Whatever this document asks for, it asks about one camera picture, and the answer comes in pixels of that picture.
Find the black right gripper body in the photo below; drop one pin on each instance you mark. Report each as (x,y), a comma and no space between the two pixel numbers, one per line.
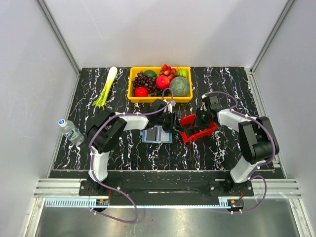
(202,118)

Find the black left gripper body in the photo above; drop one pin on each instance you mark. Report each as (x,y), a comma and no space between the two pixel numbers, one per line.
(167,121)

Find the red plastic card tray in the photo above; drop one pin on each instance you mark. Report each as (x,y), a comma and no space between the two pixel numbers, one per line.
(203,132)

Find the black VIP card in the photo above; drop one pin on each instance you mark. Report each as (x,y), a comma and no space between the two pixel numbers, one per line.
(151,134)

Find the blue leather card holder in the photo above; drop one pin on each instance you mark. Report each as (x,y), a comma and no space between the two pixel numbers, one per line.
(162,136)

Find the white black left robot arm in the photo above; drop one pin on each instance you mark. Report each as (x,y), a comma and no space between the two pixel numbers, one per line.
(107,129)

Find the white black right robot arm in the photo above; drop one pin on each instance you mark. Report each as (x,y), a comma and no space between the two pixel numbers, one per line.
(258,144)

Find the dark blueberry cluster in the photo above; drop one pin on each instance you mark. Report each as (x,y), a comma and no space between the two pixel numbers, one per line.
(159,93)

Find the red tomato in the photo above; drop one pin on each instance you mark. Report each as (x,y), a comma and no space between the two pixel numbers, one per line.
(141,92)

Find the red pomegranate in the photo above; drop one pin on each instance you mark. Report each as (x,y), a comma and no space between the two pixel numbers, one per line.
(162,82)

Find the green netted melon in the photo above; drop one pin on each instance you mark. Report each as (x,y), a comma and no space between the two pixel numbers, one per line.
(180,86)

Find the dark purple grape bunch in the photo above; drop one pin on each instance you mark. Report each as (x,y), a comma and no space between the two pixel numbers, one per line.
(145,81)

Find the dark green avocado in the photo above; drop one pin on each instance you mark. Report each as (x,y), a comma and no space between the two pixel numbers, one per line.
(150,73)

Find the red lychee cluster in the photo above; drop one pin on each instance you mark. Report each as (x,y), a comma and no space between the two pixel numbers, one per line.
(167,70)

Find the green white celery stalk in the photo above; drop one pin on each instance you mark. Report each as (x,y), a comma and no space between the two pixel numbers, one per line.
(102,99)

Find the clear plastic water bottle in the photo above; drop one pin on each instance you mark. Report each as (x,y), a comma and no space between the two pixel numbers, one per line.
(71,132)

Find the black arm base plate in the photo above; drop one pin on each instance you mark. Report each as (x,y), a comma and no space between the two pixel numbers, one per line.
(214,188)

